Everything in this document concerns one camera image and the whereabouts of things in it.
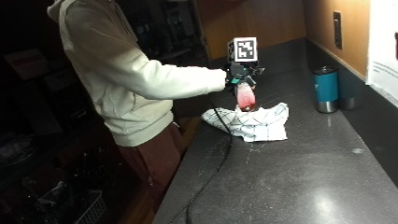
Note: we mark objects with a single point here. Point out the black wall outlet plate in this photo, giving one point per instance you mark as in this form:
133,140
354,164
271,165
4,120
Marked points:
336,29

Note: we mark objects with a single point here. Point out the clear bottle with red liquid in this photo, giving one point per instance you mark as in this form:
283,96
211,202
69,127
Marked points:
245,96

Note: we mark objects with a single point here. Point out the white paper sheet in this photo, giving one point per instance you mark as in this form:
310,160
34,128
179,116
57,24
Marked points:
383,46

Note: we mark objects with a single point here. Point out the teal steel travel tumbler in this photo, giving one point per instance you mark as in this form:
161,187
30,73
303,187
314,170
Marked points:
325,90

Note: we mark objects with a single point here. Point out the white marker cube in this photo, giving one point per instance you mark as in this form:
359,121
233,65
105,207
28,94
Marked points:
245,49

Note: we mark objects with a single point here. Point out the white checked cloth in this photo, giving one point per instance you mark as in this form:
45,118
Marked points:
257,123

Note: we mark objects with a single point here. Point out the the person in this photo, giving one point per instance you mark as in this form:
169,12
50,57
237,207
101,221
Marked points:
120,84

